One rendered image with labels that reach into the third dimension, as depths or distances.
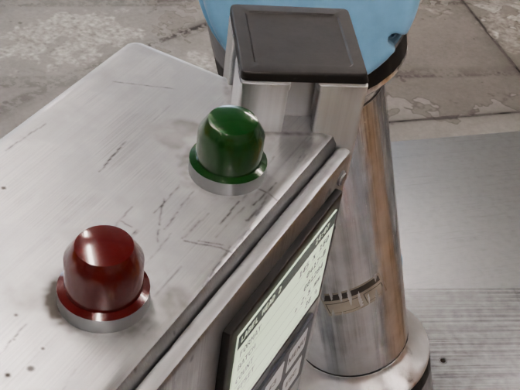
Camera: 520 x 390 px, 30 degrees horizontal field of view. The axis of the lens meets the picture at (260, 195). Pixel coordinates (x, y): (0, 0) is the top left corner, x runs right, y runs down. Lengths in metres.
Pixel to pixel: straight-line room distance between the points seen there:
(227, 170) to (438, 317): 0.90
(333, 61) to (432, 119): 2.64
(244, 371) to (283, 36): 0.12
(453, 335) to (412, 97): 1.93
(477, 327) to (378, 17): 0.74
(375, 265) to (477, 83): 2.56
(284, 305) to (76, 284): 0.10
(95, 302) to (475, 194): 1.15
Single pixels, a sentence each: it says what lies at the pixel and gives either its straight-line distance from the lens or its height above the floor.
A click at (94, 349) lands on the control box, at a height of 1.48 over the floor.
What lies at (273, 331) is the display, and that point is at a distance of 0.34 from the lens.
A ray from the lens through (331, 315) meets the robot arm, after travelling 0.68.
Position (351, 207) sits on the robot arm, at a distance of 0.62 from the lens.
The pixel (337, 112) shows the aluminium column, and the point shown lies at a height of 1.48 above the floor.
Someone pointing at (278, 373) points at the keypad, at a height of 1.38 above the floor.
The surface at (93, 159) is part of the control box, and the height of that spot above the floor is 1.47.
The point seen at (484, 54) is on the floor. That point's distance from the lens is 3.36.
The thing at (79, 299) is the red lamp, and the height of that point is 1.48.
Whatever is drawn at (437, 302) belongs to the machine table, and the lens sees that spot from 1.22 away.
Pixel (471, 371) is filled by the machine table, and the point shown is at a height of 0.83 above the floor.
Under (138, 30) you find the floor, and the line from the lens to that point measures 3.18.
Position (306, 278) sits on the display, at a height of 1.43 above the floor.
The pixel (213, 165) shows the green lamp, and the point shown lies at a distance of 0.31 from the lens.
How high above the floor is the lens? 1.68
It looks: 41 degrees down
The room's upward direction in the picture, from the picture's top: 9 degrees clockwise
